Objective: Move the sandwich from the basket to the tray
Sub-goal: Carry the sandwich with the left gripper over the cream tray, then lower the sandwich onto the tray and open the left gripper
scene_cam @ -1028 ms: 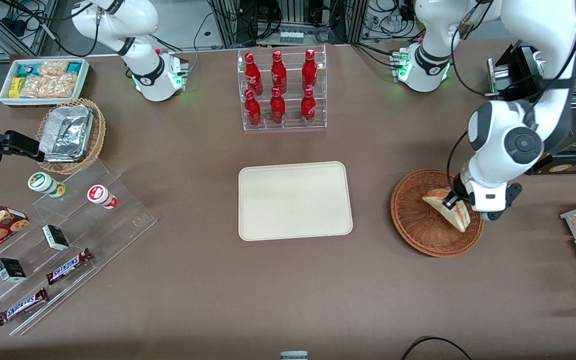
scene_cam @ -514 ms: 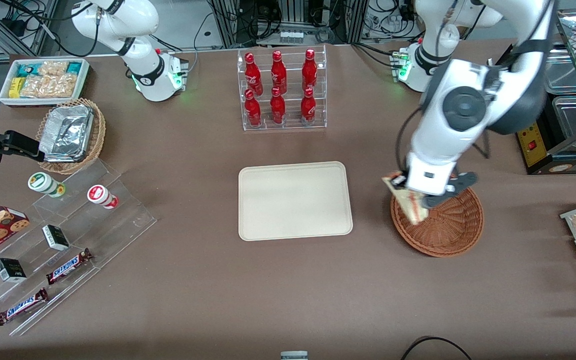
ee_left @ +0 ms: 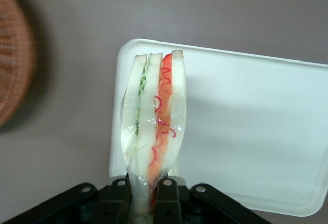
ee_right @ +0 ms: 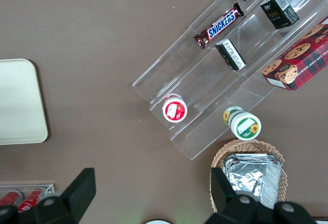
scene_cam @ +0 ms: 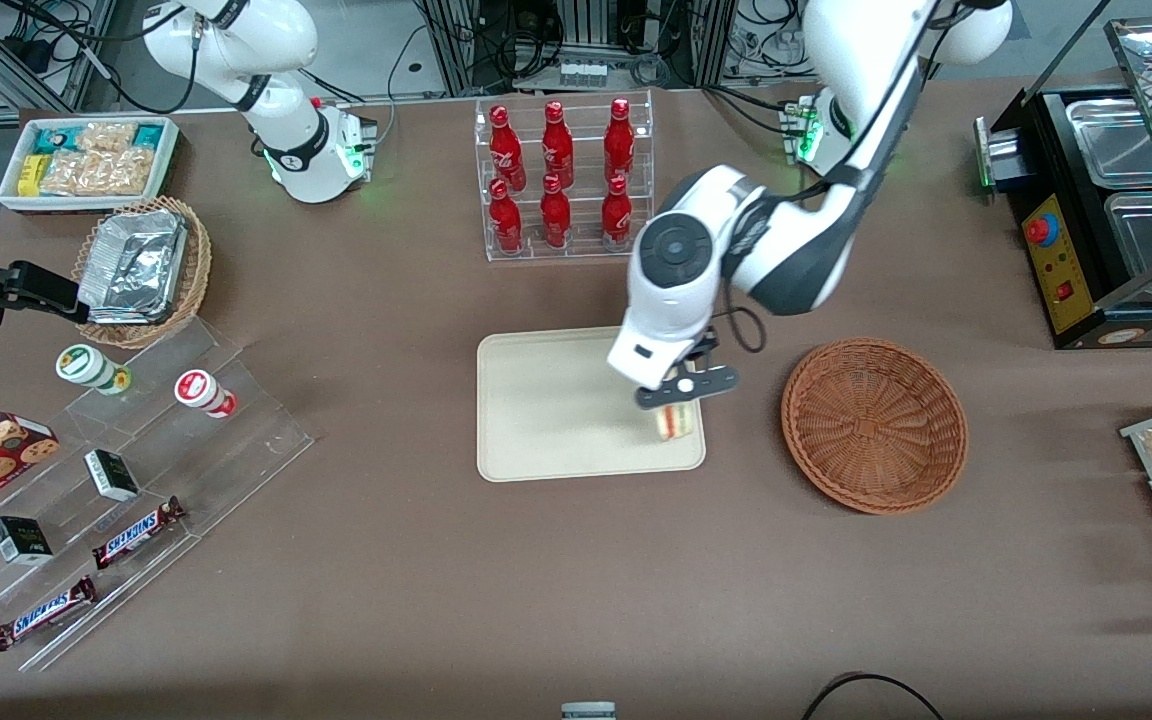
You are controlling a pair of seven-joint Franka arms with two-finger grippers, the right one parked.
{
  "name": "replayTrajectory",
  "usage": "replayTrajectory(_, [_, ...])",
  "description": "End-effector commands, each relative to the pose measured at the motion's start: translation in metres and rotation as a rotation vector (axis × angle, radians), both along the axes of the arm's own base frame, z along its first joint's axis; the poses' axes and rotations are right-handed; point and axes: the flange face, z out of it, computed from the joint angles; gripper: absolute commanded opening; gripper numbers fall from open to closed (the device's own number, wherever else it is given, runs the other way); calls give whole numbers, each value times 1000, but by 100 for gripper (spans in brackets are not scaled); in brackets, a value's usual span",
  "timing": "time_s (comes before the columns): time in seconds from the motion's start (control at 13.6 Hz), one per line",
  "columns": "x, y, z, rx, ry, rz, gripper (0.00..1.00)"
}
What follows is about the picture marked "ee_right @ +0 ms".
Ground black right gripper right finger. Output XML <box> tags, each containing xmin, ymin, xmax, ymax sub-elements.
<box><xmin>204</xmin><ymin>167</ymin><xmax>275</xmax><ymax>224</ymax></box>

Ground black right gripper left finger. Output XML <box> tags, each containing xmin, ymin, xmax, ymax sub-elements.
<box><xmin>34</xmin><ymin>168</ymin><xmax>96</xmax><ymax>224</ymax></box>

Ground light tan wicker basket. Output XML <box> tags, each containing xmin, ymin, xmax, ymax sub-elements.
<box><xmin>210</xmin><ymin>139</ymin><xmax>288</xmax><ymax>213</ymax></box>

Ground beige plastic serving tray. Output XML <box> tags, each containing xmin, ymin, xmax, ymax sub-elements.
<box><xmin>0</xmin><ymin>58</ymin><xmax>49</xmax><ymax>146</ymax></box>

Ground clear acrylic bottle rack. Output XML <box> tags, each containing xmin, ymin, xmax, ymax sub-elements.
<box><xmin>0</xmin><ymin>182</ymin><xmax>56</xmax><ymax>209</ymax></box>

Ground silver foil packets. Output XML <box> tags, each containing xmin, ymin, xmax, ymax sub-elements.
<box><xmin>222</xmin><ymin>153</ymin><xmax>283</xmax><ymax>211</ymax></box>

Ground red cola bottle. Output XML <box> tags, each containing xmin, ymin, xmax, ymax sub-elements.
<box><xmin>17</xmin><ymin>188</ymin><xmax>47</xmax><ymax>213</ymax></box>
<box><xmin>0</xmin><ymin>190</ymin><xmax>24</xmax><ymax>207</ymax></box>

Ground green lid yogurt cup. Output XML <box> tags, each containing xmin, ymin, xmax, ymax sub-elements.
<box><xmin>222</xmin><ymin>106</ymin><xmax>262</xmax><ymax>141</ymax></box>

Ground red lid yogurt cup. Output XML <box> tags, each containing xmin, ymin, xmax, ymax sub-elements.
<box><xmin>161</xmin><ymin>93</ymin><xmax>188</xmax><ymax>124</ymax></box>

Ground clear acrylic stepped shelf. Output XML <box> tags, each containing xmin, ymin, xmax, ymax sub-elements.
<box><xmin>132</xmin><ymin>0</ymin><xmax>328</xmax><ymax>161</ymax></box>

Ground small black box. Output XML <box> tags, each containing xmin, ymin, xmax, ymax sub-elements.
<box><xmin>259</xmin><ymin>0</ymin><xmax>300</xmax><ymax>30</ymax></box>
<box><xmin>215</xmin><ymin>38</ymin><xmax>248</xmax><ymax>71</ymax></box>

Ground red plaid cookie box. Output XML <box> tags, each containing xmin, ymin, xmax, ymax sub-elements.
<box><xmin>261</xmin><ymin>16</ymin><xmax>328</xmax><ymax>92</ymax></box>

